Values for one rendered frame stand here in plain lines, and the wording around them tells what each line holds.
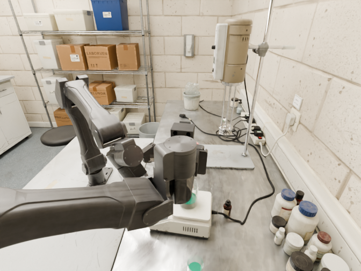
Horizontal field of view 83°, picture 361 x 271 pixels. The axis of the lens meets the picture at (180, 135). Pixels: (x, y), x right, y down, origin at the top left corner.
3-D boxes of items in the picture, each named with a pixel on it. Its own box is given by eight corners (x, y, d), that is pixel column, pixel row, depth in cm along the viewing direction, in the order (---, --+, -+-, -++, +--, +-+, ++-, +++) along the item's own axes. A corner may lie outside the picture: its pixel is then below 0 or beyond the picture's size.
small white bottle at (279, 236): (282, 241, 64) (287, 229, 61) (280, 247, 63) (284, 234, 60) (275, 236, 66) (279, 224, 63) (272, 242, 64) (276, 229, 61)
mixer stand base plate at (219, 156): (191, 167, 97) (191, 165, 97) (191, 145, 115) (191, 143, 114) (254, 169, 96) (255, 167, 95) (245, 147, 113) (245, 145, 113)
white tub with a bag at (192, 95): (187, 104, 173) (187, 78, 163) (202, 106, 168) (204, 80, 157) (179, 109, 162) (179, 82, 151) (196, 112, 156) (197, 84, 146)
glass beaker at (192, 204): (183, 194, 70) (183, 175, 66) (201, 201, 68) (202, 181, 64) (174, 209, 65) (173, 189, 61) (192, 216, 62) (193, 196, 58)
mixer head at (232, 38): (209, 87, 83) (215, 18, 71) (208, 80, 92) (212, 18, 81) (246, 87, 82) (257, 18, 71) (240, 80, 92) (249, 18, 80)
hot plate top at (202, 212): (171, 216, 63) (171, 214, 62) (178, 189, 73) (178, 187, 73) (210, 222, 61) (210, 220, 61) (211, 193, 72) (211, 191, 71)
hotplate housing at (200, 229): (148, 231, 67) (146, 214, 64) (158, 201, 79) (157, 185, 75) (216, 242, 64) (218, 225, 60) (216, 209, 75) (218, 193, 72)
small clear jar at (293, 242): (299, 247, 63) (304, 236, 60) (298, 260, 59) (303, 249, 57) (283, 240, 65) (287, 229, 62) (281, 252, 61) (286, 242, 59)
